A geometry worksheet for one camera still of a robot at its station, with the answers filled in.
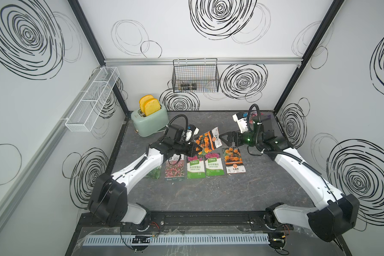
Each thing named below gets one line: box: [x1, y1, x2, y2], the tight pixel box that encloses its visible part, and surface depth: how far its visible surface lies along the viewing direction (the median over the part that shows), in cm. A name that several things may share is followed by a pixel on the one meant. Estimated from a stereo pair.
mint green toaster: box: [131, 105, 170, 138], surface depth 100 cm
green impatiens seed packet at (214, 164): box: [204, 152, 225, 177], surface depth 93 cm
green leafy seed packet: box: [144, 165, 162, 180], surface depth 91 cm
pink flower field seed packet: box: [164, 153, 186, 183], surface depth 91 cm
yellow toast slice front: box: [144, 98, 161, 117], surface depth 98 cm
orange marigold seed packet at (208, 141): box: [195, 126, 223, 155], surface depth 82 cm
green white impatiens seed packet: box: [186, 155, 206, 179], surface depth 93 cm
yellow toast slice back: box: [138, 94, 155, 115], surface depth 98 cm
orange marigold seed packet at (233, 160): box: [222, 146, 246, 174], surface depth 96 cm
